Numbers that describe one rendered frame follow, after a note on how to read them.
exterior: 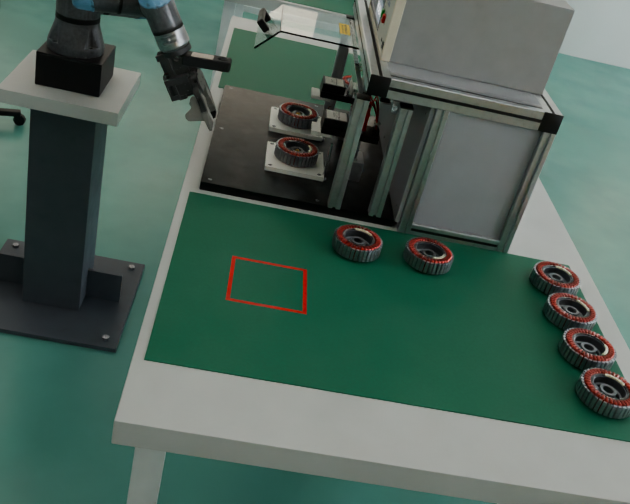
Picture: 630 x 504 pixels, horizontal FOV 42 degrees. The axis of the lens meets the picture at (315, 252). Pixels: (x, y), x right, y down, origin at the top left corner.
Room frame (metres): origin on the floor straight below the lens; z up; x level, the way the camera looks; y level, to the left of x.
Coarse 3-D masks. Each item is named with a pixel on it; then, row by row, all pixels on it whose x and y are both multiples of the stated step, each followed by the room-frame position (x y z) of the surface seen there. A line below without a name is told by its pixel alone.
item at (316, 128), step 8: (328, 112) 1.92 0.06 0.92; (336, 112) 1.93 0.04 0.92; (328, 120) 1.88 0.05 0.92; (336, 120) 1.88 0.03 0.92; (344, 120) 1.90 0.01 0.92; (312, 128) 1.89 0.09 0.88; (320, 128) 1.90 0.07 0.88; (328, 128) 1.88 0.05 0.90; (336, 128) 1.88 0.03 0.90; (344, 128) 1.89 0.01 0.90; (368, 128) 1.94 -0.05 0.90; (328, 136) 1.88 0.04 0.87; (344, 136) 1.88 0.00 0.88; (360, 136) 1.89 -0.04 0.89; (368, 136) 1.89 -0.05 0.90; (376, 144) 1.90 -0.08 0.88
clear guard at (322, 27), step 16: (272, 16) 2.18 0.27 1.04; (288, 16) 2.14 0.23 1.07; (304, 16) 2.18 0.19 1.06; (320, 16) 2.22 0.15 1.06; (336, 16) 2.26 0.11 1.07; (272, 32) 2.03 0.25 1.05; (288, 32) 2.01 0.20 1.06; (304, 32) 2.04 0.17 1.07; (320, 32) 2.08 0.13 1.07; (336, 32) 2.11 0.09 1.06; (352, 32) 2.15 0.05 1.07
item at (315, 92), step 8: (328, 80) 2.15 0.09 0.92; (336, 80) 2.17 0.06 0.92; (344, 80) 2.18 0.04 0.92; (312, 88) 2.17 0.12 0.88; (320, 88) 2.15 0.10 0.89; (328, 88) 2.12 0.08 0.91; (336, 88) 2.12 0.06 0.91; (344, 88) 2.13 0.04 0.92; (312, 96) 2.12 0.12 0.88; (320, 96) 2.12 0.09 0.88; (328, 96) 2.12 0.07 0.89; (336, 96) 2.12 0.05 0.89; (344, 96) 2.13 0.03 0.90; (352, 104) 2.16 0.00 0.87
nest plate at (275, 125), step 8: (272, 112) 2.16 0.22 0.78; (272, 120) 2.11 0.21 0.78; (320, 120) 2.20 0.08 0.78; (272, 128) 2.06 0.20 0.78; (280, 128) 2.07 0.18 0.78; (288, 128) 2.08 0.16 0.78; (296, 128) 2.10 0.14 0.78; (296, 136) 2.07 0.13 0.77; (304, 136) 2.07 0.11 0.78; (312, 136) 2.08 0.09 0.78; (320, 136) 2.09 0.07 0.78
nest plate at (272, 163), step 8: (272, 144) 1.95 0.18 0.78; (272, 152) 1.91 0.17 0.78; (320, 152) 1.98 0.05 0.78; (272, 160) 1.86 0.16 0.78; (320, 160) 1.93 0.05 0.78; (264, 168) 1.82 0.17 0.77; (272, 168) 1.82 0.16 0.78; (280, 168) 1.83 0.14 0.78; (288, 168) 1.84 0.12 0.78; (296, 168) 1.85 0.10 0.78; (304, 168) 1.86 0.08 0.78; (312, 168) 1.88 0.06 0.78; (320, 168) 1.89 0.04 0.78; (304, 176) 1.83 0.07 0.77; (312, 176) 1.84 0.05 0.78; (320, 176) 1.84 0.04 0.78
